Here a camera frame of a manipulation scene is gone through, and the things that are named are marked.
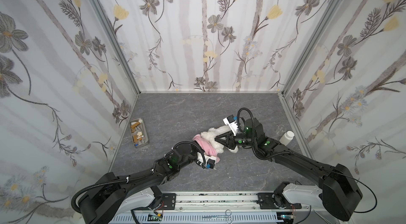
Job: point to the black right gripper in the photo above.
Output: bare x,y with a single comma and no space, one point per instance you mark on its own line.
234,140

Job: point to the pink fleece teddy hoodie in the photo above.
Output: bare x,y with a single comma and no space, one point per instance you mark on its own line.
207,147

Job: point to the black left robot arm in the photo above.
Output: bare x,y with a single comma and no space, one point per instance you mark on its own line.
100,202

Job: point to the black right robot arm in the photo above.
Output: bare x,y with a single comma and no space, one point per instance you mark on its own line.
339,191

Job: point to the clear plastic measuring cup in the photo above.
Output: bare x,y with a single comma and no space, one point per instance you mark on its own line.
280,130

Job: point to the white plastic bottle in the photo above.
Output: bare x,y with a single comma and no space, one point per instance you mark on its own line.
287,137

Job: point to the clear tray with small parts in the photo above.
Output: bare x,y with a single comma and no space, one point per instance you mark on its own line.
138,133

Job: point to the steel scissors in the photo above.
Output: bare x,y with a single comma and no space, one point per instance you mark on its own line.
227,217

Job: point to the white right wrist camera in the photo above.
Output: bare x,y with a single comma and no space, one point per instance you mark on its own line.
231,122

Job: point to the aluminium mounting rail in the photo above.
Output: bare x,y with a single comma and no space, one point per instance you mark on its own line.
192,206

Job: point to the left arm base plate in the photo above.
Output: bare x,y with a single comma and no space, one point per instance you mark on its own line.
166,201

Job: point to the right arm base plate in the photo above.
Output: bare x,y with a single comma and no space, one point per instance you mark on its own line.
271,201

